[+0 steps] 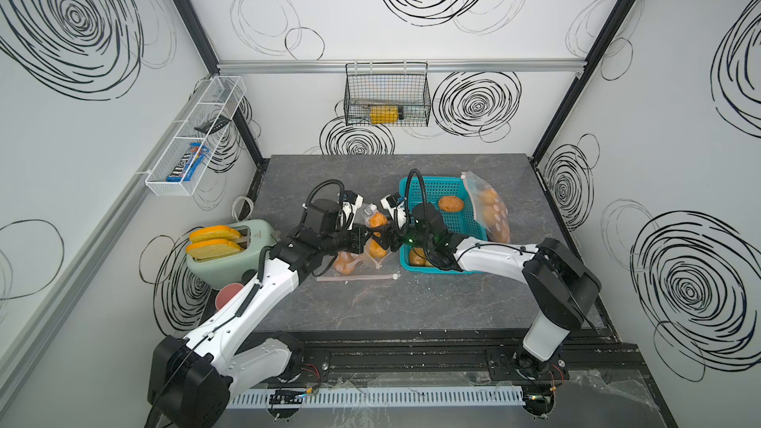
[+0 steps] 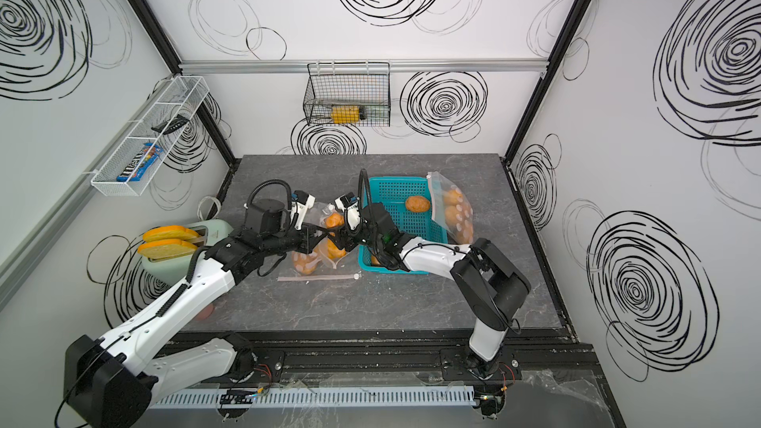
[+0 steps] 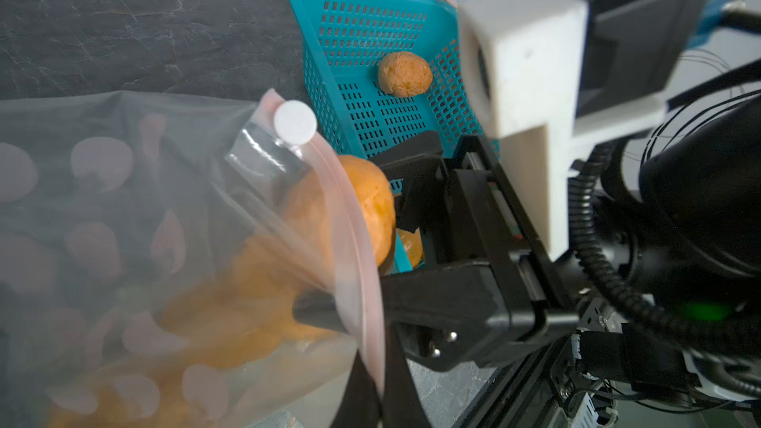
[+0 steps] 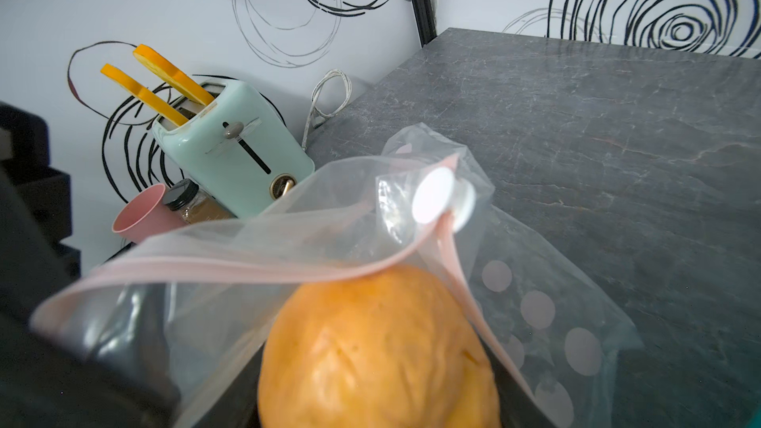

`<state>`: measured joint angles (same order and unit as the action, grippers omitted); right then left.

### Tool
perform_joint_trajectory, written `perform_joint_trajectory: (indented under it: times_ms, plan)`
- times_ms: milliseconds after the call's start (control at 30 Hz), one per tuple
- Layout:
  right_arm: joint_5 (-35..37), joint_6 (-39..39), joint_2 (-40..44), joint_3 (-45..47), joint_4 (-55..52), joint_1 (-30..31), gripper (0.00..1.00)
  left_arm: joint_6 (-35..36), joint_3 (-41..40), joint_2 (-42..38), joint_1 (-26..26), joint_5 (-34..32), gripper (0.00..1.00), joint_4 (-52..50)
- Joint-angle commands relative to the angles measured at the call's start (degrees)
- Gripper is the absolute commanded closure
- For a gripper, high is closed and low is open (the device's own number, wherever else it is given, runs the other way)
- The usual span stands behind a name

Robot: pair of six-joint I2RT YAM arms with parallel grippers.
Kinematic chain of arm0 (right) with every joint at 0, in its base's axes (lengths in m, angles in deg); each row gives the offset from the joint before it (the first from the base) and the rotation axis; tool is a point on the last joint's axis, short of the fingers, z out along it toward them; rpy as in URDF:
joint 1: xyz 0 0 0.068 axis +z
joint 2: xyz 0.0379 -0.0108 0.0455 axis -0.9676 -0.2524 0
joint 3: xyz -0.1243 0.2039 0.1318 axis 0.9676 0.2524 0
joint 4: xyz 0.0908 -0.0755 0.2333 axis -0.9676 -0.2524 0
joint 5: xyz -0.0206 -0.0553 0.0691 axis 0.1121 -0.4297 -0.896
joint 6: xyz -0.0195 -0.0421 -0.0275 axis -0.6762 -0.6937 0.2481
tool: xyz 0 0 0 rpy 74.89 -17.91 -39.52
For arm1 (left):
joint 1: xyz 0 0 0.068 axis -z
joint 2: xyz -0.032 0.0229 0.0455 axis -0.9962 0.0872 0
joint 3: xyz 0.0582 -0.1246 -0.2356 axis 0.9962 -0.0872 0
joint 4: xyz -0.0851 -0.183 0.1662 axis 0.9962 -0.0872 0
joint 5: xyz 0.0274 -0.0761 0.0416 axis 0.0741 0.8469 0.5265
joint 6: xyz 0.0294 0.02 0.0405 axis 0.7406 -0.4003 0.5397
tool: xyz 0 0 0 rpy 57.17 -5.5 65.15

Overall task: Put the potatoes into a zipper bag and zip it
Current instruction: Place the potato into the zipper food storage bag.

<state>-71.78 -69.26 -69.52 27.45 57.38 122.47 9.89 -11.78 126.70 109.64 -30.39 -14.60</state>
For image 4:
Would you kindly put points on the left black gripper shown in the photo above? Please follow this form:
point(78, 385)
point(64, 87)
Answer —
point(124, 384)

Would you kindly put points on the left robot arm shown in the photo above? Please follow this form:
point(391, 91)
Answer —
point(30, 190)

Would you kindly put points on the red cup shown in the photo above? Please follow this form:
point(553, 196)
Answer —
point(146, 216)

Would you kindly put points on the brown spice jar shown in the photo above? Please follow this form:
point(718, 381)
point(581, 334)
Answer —
point(187, 199)

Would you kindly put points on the mint green toaster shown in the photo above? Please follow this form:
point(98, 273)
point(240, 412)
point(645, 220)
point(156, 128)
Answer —
point(237, 148)

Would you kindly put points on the potato large middle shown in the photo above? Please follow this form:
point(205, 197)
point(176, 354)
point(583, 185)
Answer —
point(393, 349)

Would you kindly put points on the lower toast slice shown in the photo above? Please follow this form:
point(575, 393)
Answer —
point(142, 93)

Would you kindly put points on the toast slice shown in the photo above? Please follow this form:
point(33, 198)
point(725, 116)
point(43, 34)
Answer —
point(142, 93)
point(172, 75)

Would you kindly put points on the upper toast slice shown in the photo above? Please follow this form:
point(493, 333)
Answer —
point(172, 75)

